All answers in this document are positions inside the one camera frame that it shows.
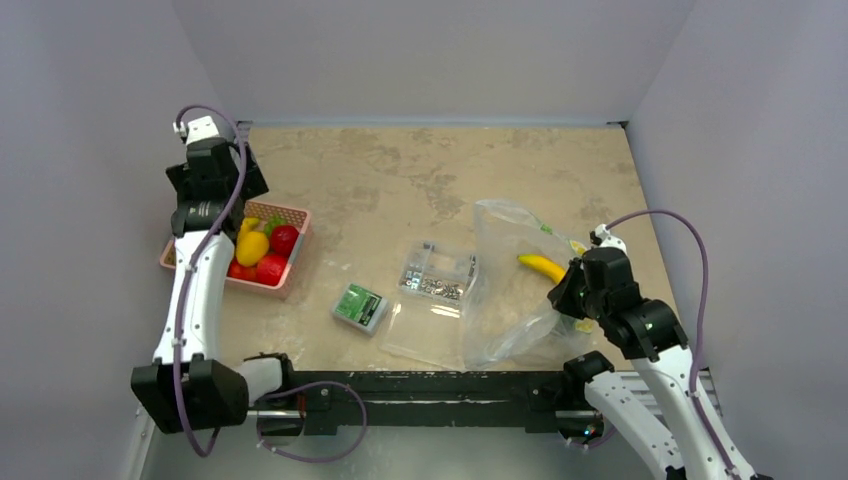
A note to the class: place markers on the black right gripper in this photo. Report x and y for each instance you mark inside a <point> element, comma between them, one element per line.
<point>567,296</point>

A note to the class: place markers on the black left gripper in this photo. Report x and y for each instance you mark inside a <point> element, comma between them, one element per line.
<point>252,185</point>

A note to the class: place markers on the yellow fake fruit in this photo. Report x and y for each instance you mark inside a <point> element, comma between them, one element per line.
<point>543,266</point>

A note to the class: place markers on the red fake round fruit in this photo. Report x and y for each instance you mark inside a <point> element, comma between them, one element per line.
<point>283,240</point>

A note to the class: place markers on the translucent printed plastic bag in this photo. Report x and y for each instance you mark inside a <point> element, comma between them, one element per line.
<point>508,320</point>

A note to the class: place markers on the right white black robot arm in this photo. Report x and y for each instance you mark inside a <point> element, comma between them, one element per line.
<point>686,438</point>

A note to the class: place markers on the yellow fake banana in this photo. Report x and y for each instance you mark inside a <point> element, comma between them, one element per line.
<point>248,225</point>

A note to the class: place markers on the green fake grapes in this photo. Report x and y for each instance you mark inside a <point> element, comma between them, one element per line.
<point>272,223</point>

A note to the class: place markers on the yellow fake lemon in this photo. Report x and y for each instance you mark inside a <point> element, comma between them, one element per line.
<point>251,247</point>

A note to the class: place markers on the red fake apple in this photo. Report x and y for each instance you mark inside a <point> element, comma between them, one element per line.
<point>270,269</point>

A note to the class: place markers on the red fake strawberries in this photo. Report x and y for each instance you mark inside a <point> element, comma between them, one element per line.
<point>239,272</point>

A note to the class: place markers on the pink plastic basket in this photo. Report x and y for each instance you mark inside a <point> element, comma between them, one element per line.
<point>299,218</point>

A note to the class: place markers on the clear plastic screw organizer box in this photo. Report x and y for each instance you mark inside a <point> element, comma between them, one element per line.
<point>426,322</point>

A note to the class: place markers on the green circuit board case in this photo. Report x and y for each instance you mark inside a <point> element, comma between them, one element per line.
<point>361,309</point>

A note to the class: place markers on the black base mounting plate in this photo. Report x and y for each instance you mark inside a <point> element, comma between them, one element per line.
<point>534,401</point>

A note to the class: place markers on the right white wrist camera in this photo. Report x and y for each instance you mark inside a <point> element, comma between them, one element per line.
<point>602,237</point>

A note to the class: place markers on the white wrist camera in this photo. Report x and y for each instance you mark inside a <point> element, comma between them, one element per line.
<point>602,237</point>
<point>202,128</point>

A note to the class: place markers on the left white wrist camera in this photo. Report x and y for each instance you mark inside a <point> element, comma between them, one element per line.
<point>202,128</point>

